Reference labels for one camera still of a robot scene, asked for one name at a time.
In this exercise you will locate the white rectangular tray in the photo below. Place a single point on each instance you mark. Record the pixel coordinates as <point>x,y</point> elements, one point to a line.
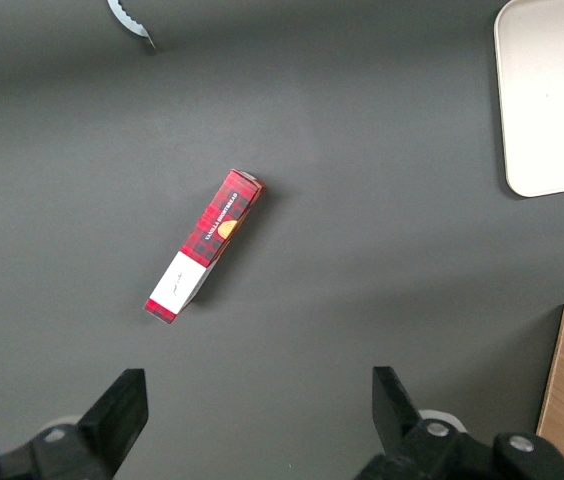
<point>552,100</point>

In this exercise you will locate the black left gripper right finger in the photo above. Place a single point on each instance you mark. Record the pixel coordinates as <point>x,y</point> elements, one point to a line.
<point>399,425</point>

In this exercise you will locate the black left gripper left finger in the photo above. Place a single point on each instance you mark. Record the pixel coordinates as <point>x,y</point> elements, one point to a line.
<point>117,415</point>

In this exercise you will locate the red plaid shortbread box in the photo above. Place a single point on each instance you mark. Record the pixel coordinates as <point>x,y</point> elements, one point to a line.
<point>212,230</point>

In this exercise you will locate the white serrated plastic strip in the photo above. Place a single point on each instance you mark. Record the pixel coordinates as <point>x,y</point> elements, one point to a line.
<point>127,22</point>

